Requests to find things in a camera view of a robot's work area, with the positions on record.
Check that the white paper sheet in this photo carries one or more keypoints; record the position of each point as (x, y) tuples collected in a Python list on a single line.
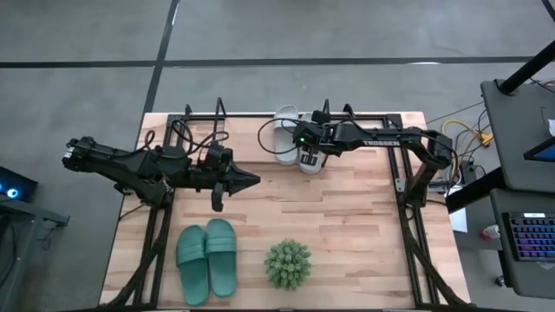
[(459, 219)]

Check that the green rubber slide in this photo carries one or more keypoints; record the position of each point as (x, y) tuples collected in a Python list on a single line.
[(222, 260), (193, 268)]

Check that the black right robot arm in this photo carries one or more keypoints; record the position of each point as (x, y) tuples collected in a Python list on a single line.
[(416, 138)]

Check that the dark tablet screen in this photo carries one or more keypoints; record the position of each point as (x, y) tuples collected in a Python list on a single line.
[(544, 152)]

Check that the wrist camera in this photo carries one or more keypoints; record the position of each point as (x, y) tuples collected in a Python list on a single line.
[(305, 132), (215, 157)]

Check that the artificial plant in patterned pot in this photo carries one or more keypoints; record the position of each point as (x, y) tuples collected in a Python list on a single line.
[(287, 264)]

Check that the red and white bottle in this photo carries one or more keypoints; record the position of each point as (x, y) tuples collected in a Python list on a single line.
[(490, 232)]

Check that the black metal table frame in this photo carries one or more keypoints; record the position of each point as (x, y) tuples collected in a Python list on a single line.
[(158, 255)]

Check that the computer case with blue light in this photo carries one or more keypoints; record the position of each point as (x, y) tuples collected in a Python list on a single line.
[(17, 184)]

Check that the grey desk with tablet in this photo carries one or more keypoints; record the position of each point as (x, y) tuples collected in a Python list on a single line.
[(511, 138)]

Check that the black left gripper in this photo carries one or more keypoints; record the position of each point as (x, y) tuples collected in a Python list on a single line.
[(217, 180)]

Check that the black square bar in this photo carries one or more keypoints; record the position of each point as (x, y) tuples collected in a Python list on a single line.
[(477, 190)]

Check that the grey desk with keyboard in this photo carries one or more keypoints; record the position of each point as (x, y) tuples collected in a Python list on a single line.
[(507, 277)]

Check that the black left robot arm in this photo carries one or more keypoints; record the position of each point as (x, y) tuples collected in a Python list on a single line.
[(121, 167)]

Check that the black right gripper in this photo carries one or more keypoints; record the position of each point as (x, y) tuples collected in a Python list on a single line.
[(329, 138)]

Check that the grey metal cart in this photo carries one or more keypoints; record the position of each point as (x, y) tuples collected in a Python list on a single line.
[(34, 213)]

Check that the black round pole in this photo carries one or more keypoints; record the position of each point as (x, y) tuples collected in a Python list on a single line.
[(524, 69)]

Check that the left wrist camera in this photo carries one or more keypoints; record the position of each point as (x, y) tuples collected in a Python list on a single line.
[(215, 157)]

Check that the backlit keyboard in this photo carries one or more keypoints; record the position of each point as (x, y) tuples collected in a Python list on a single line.
[(533, 238)]

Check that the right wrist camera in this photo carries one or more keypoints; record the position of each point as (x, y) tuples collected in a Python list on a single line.
[(305, 132)]

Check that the grey rubber slide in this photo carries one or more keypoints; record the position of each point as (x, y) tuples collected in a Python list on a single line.
[(287, 138), (313, 170)]

